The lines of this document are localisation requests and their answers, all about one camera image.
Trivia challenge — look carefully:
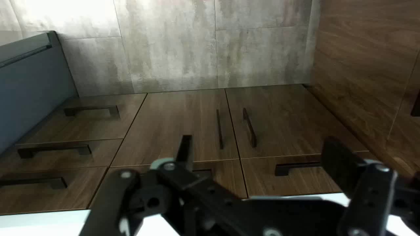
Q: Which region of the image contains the grey appliance front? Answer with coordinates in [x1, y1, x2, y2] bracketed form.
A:
[0, 30, 81, 154]

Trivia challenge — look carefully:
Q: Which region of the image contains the wooden corner cabinet door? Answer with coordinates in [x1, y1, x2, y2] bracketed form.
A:
[306, 0, 420, 178]

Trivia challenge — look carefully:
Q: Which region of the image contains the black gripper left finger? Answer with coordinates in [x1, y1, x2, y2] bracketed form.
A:
[80, 133, 247, 236]

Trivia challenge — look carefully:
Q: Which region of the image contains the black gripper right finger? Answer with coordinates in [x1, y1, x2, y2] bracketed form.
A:
[320, 136, 420, 236]

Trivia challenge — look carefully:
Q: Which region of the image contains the black bar handle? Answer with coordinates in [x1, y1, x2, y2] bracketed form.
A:
[241, 106, 258, 149]
[17, 140, 93, 160]
[409, 89, 420, 118]
[0, 174, 68, 191]
[214, 107, 226, 150]
[63, 103, 121, 118]
[274, 160, 325, 177]

